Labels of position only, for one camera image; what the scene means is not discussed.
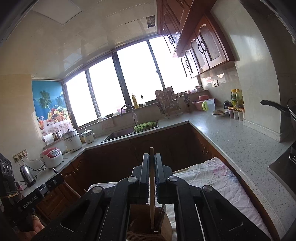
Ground wooden utensil holder box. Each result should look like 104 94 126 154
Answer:
126 204 173 240

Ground gas stove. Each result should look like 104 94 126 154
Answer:
268 147 296 199

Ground large white rice cooker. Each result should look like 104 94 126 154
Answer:
63 128 82 153

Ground paper towel roll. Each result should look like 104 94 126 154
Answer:
42 133 54 146

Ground wall power outlet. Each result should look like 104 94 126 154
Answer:
13 149 28 162

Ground curved steel faucet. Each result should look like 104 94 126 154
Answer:
120 104 139 127

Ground black wok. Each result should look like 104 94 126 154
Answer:
260 98 296 129

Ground tropical fruit poster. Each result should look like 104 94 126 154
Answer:
32 80 73 136

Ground yellow bottle on windowsill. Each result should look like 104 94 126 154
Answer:
132 94 139 109

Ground green sink basket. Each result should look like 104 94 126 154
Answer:
134 121 158 132

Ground upper wooden cabinets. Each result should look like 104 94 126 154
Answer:
156 1 235 78

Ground red white rice cooker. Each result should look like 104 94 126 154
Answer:
40 147 63 169

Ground white plate with food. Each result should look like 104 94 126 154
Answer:
211 109 229 117

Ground yellow oil bottle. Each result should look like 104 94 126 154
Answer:
231 89 244 108

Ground white jug green lid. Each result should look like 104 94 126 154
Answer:
202 98 215 113

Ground person left hand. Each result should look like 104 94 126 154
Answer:
18 215 45 241

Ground white floral tablecloth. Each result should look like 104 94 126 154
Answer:
89 157 270 241

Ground wooden dish rack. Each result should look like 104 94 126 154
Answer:
154 86 181 118

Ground pink plastic basin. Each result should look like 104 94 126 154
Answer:
192 95 209 110

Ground steel electric kettle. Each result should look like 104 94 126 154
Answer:
20 165 36 187

